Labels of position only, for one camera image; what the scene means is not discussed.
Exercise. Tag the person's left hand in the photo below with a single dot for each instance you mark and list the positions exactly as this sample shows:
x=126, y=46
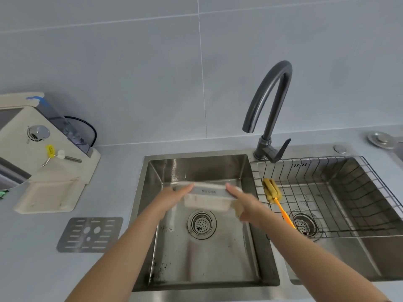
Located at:
x=168, y=202

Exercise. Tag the person's right hand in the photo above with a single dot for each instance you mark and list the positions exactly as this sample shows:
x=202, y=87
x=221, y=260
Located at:
x=252, y=210

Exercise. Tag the cream plastic drip tray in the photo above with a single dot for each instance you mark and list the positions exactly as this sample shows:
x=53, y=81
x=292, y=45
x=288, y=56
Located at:
x=207, y=202

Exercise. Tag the perforated steel tray grate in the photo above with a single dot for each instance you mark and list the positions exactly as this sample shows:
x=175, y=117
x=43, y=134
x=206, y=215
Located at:
x=92, y=234

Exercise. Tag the cream steel coffee machine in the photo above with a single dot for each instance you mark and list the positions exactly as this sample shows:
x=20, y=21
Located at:
x=19, y=144

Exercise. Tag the person's right forearm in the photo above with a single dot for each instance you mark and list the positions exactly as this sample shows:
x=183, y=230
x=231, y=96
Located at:
x=321, y=264

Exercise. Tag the person's left forearm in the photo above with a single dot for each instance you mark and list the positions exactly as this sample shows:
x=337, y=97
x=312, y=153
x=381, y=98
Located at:
x=116, y=261

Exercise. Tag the round metal drain strainer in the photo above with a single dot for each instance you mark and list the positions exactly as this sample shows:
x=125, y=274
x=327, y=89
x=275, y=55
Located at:
x=303, y=224
x=201, y=224

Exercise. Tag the stainless steel double sink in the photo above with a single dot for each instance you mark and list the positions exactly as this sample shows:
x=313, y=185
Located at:
x=204, y=257

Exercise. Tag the small round metal cap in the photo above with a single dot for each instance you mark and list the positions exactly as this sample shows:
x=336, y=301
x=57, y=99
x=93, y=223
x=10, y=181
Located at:
x=340, y=149

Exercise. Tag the dark grey faucet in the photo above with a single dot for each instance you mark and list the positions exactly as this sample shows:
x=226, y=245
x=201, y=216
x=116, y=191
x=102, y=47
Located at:
x=274, y=100

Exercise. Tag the yellow tag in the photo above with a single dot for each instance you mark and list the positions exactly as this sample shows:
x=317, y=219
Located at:
x=50, y=150

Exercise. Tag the large round metal knob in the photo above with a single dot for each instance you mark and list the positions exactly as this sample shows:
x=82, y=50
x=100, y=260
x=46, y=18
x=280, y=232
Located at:
x=380, y=139

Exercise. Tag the stainless steel single sink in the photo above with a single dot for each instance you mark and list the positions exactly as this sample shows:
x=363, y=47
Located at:
x=398, y=150

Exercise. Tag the green sponge brush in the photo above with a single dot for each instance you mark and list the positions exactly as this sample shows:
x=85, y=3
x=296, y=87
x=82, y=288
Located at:
x=2, y=194

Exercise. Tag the blue tape strip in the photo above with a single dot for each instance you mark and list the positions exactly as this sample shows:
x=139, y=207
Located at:
x=36, y=98

